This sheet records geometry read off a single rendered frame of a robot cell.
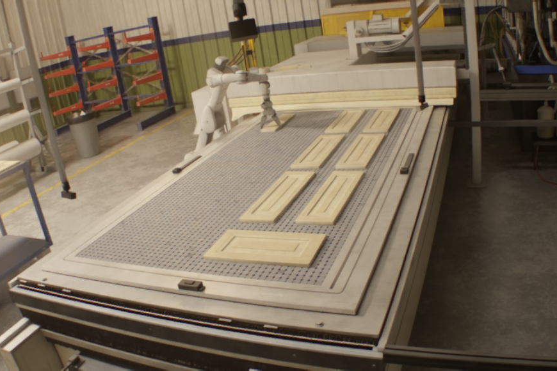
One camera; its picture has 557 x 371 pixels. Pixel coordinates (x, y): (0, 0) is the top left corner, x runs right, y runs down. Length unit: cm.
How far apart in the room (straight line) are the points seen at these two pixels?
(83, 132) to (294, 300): 667
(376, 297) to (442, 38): 509
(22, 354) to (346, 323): 160
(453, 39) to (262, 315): 528
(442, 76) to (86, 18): 898
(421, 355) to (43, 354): 187
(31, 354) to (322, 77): 336
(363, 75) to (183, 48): 630
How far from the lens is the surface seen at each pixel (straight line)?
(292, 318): 181
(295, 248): 217
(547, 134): 532
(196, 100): 568
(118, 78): 1074
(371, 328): 173
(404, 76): 445
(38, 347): 268
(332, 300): 184
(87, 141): 824
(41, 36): 1178
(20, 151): 756
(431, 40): 664
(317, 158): 325
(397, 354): 164
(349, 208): 252
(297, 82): 471
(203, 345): 194
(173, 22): 1036
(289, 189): 281
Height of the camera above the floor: 193
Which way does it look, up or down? 21 degrees down
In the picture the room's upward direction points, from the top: 10 degrees counter-clockwise
